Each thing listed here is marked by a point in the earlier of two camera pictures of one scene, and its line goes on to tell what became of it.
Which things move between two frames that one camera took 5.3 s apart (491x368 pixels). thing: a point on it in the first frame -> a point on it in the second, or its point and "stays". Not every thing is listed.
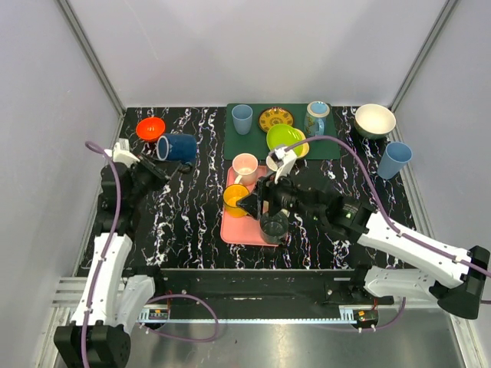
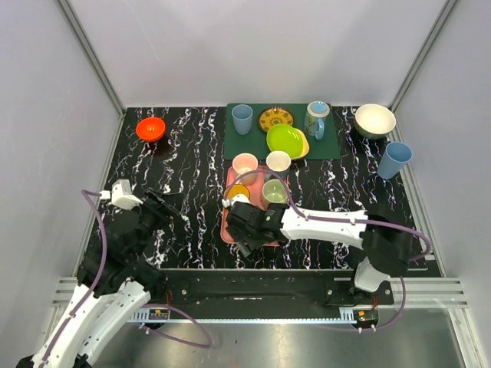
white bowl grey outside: x=374 y=122 stays
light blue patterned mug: x=314 y=123 stays
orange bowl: x=149 y=128 stays
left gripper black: x=152 y=169 -> x=159 y=207
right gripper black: x=267 y=190 -> x=238 y=234
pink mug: x=245 y=165 stays
